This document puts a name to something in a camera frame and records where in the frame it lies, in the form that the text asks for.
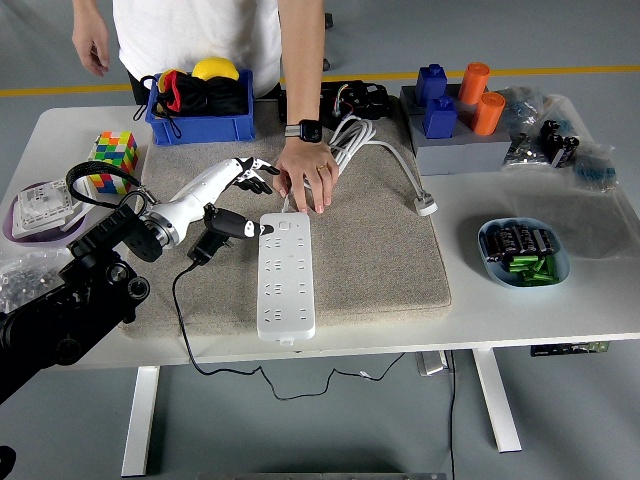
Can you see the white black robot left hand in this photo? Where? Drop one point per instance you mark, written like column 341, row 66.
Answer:
column 195, row 197

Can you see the person's left hand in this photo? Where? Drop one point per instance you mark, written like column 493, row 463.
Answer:
column 305, row 167

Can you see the person's right hand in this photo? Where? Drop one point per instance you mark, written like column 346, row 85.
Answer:
column 90, row 47

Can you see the person's right forearm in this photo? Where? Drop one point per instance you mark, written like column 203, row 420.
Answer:
column 89, row 10

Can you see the person's left forearm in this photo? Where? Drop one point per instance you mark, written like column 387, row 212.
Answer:
column 300, row 60

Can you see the black wrist watch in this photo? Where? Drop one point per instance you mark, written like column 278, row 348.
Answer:
column 307, row 131

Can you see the blue plastic bin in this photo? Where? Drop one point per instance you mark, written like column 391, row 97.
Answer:
column 200, row 130

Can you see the colourful puzzle cube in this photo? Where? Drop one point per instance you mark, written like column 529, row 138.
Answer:
column 120, row 150

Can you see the black pouch red yellow trim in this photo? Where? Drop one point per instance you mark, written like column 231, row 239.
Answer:
column 215, row 97

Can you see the person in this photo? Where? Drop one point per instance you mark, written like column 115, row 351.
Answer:
column 200, row 30

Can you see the grey-brown mat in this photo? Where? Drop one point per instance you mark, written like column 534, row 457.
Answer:
column 375, row 260

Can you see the yellow ball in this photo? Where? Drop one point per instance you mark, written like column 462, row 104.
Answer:
column 215, row 67

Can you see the blue block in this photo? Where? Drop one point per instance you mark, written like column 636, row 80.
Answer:
column 430, row 82
column 440, row 120

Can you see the grey block base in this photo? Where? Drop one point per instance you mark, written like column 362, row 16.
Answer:
column 460, row 155

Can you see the purple dish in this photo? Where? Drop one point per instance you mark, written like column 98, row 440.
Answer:
column 20, row 239

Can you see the clear bag of silver screws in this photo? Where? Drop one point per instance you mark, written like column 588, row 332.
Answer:
column 25, row 275

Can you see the orange cylinder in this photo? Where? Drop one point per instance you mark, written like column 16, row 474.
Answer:
column 489, row 115
column 473, row 85

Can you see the black capacitor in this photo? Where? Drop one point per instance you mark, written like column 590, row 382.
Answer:
column 507, row 242
column 491, row 247
column 525, row 240
column 545, row 241

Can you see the clear bag of dark screws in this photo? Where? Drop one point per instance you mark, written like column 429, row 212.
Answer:
column 525, row 152

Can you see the clear bag of blue parts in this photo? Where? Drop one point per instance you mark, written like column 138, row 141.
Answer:
column 522, row 107
column 595, row 170

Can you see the white table leg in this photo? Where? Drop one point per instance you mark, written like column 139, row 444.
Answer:
column 497, row 400
column 140, row 425

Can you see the green cylinder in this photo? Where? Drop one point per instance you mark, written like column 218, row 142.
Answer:
column 548, row 266
column 537, row 278
column 522, row 264

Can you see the clear bag of black capacitors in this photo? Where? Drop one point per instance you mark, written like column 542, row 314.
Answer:
column 560, row 142

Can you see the large clear plastic bag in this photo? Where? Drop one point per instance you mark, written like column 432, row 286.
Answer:
column 575, row 210

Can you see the light blue dish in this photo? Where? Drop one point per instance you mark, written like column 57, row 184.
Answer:
column 562, row 260

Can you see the black table control panel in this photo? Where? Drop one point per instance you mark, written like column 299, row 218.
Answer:
column 570, row 349

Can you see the black robot torso part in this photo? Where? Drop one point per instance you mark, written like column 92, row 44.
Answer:
column 6, row 460

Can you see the white wall socket panel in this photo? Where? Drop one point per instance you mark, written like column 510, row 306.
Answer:
column 42, row 210

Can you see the metal bracket under table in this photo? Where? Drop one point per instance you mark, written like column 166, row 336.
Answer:
column 432, row 364

